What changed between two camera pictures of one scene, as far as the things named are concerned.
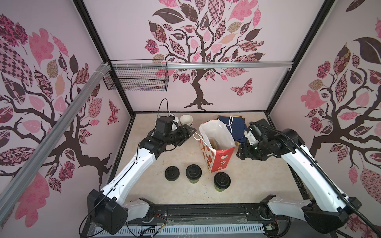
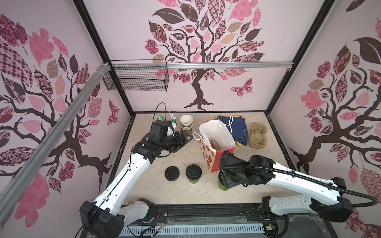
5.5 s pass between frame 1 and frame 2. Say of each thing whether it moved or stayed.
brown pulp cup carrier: stayed
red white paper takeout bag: stayed
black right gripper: moved
